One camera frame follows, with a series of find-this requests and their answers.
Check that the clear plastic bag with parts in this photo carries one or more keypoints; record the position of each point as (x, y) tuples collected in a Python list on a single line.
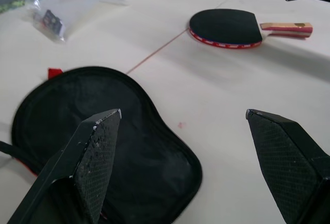
[(51, 15)]

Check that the black rubber table tennis paddle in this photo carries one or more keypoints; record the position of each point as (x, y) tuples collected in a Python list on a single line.
[(227, 26)]

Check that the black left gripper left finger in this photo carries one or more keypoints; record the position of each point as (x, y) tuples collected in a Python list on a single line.
[(85, 167)]

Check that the black paddle case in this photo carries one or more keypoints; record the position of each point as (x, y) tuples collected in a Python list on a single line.
[(144, 157)]

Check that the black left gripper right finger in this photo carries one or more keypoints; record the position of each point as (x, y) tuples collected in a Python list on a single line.
[(286, 167)]

